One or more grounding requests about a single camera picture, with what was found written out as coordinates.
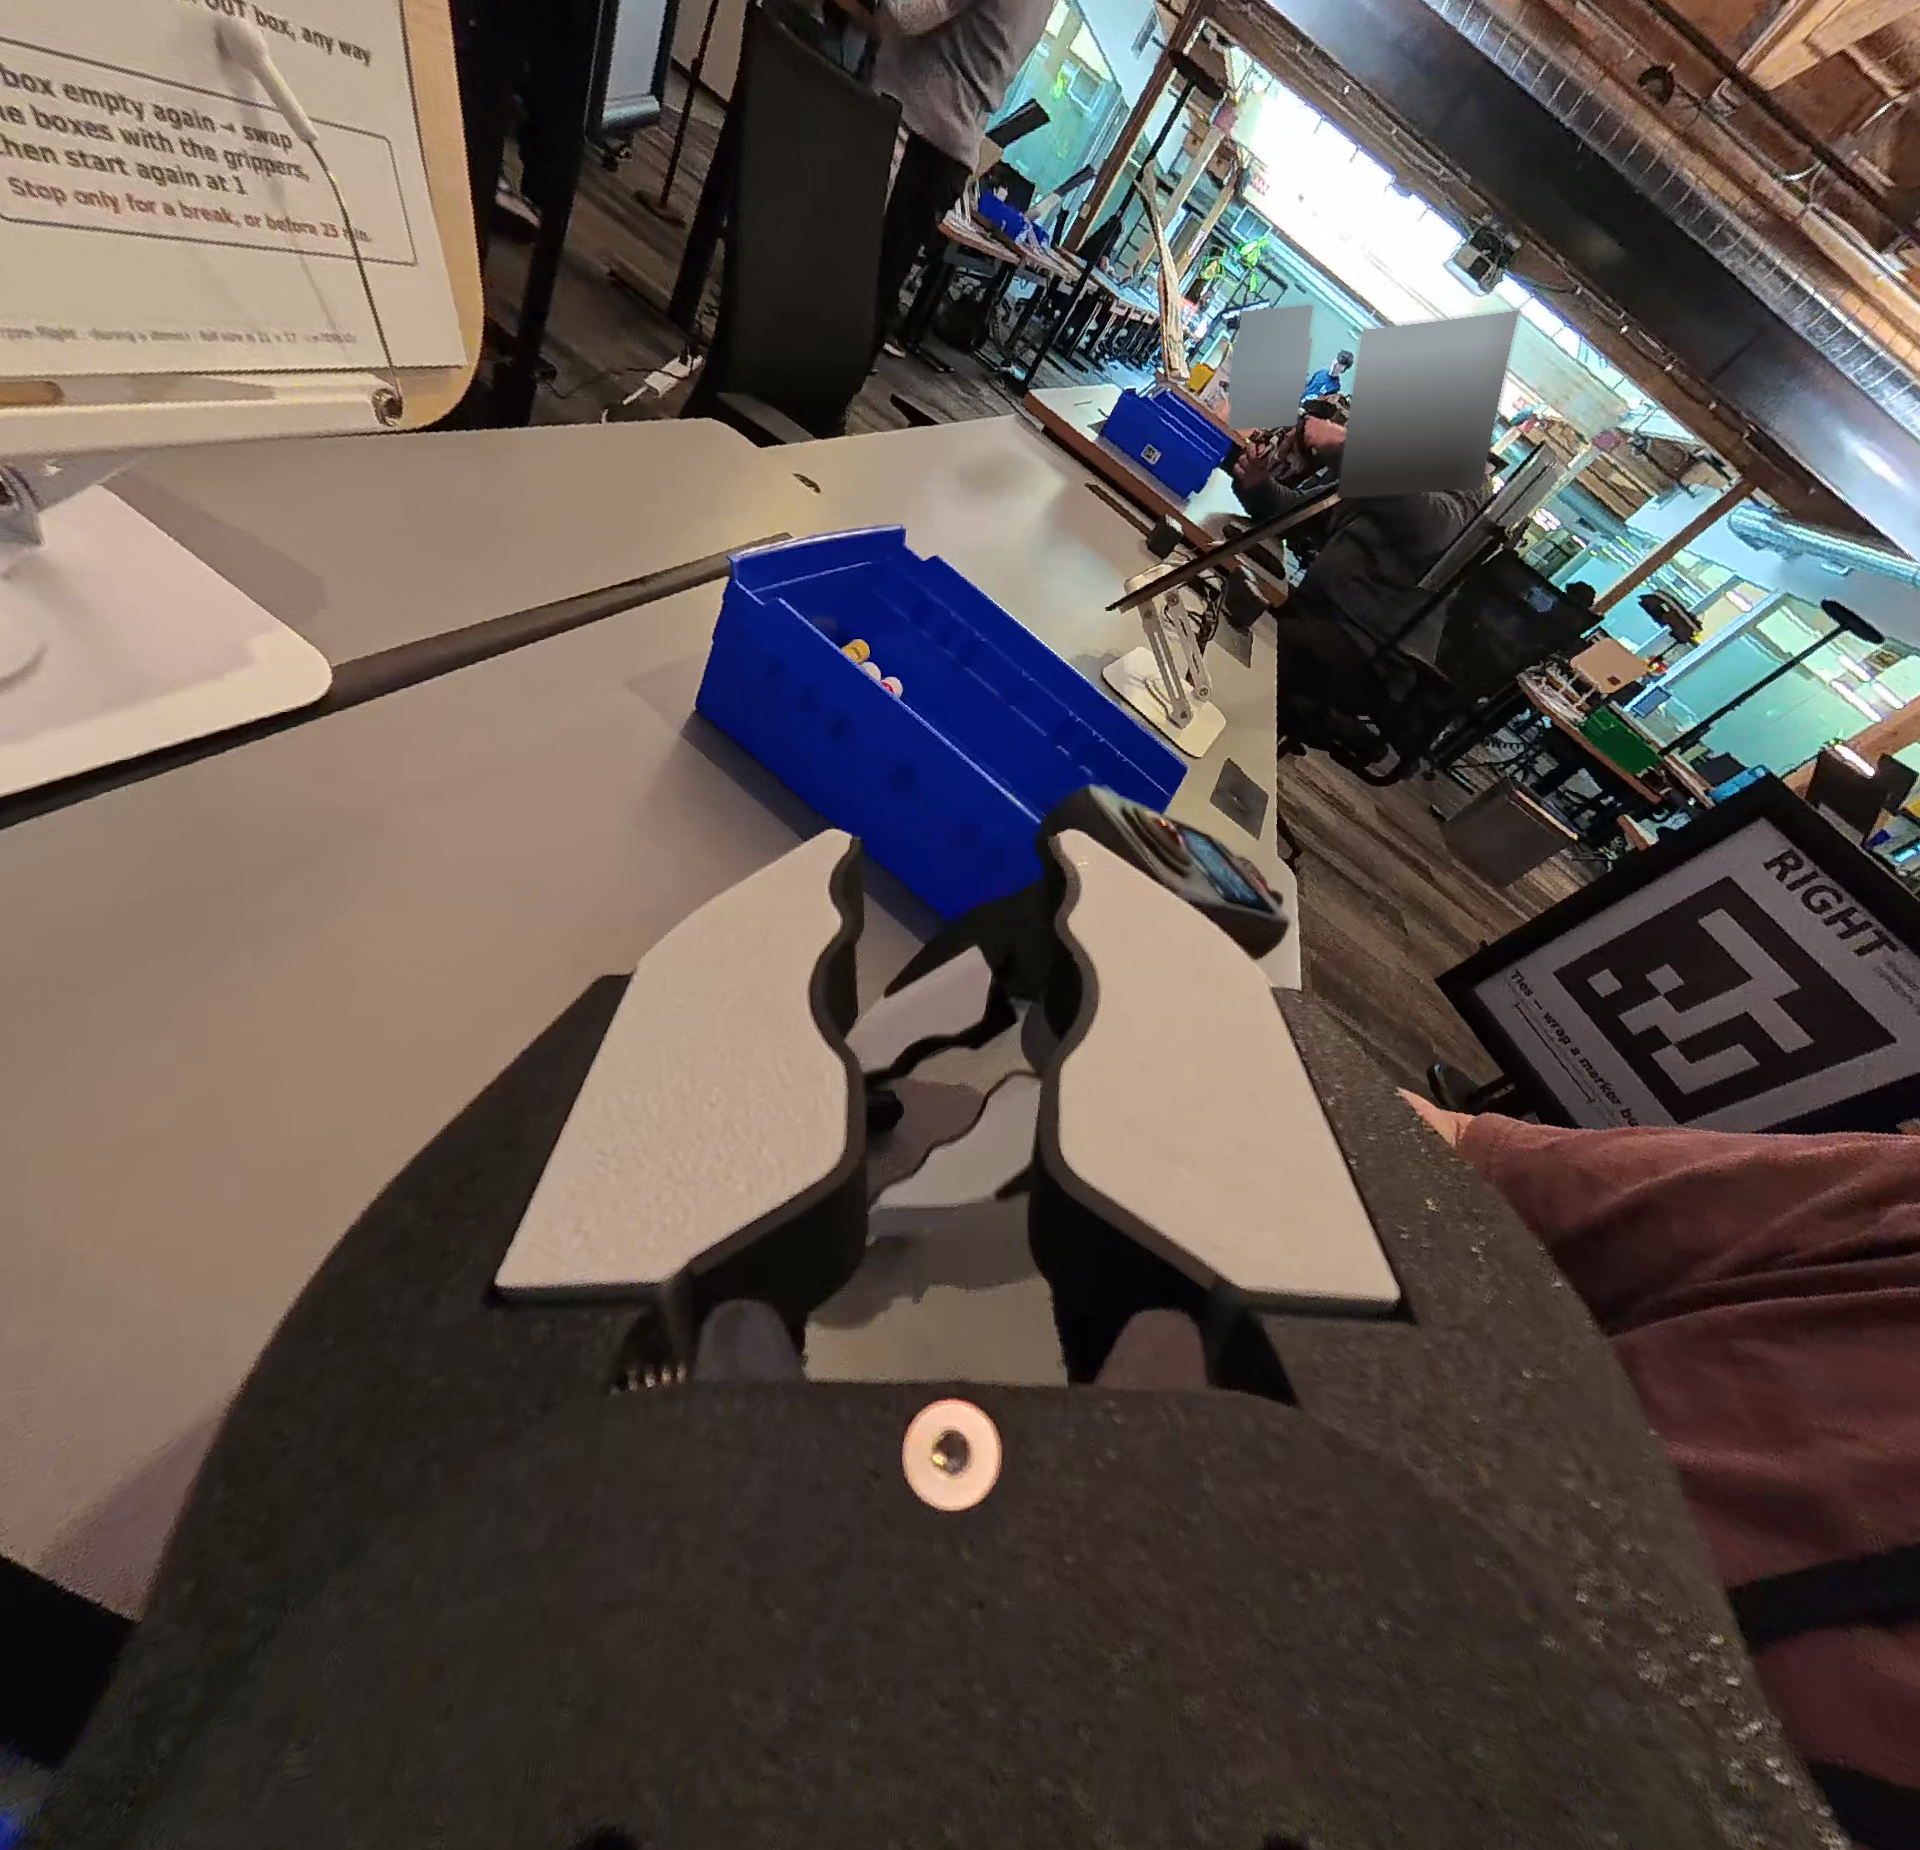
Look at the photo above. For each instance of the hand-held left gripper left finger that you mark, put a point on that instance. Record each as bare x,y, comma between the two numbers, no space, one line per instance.
691,1113

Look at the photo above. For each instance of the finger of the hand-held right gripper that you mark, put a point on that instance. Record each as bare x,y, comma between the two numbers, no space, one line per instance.
937,1060

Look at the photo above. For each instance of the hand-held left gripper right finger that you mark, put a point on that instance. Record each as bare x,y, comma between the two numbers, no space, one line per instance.
1198,1113

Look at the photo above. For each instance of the bundled dry-erase markers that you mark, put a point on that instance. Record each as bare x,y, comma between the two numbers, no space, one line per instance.
873,670

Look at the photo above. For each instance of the table power outlet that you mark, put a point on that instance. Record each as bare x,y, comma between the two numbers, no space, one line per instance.
1239,788

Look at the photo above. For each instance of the blue plastic bin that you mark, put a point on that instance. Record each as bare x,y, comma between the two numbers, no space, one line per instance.
1162,436
873,772

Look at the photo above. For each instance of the black office chair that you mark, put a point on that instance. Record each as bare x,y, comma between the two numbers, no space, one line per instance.
1498,670

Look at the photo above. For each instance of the green plastic bin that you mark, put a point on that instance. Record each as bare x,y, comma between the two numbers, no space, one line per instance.
1623,743

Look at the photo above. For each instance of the black framed tag sign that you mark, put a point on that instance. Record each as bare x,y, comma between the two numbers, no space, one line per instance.
1692,981

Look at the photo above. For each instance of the maroon shirt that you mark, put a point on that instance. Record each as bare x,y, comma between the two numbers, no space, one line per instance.
1724,1307

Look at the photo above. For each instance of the black chair back panel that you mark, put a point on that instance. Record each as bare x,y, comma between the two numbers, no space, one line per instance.
795,230

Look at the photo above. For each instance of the wooden backing board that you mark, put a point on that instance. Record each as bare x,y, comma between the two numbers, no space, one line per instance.
448,230

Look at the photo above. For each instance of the printed instruction sheet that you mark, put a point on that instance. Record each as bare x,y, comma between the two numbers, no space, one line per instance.
179,230

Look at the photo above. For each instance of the silver air duct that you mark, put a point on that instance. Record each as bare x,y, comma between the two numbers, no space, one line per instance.
1811,547

